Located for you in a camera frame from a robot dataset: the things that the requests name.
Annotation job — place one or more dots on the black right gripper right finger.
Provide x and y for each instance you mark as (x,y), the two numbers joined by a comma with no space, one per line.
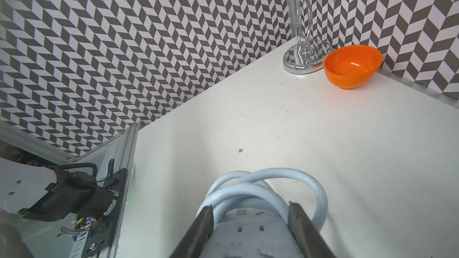
(307,237)

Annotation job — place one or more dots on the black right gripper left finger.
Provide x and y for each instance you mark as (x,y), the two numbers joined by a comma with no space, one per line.
(197,236)

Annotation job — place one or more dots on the pale blue power strip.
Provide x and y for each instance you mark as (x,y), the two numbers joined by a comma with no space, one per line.
(251,233)

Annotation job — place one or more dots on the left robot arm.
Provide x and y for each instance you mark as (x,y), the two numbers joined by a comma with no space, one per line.
(50,193)

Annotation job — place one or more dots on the orange plastic bowl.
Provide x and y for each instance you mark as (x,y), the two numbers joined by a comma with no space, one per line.
(352,66)

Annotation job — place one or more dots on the chrome wire stand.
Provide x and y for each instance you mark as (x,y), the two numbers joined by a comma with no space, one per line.
(307,55)

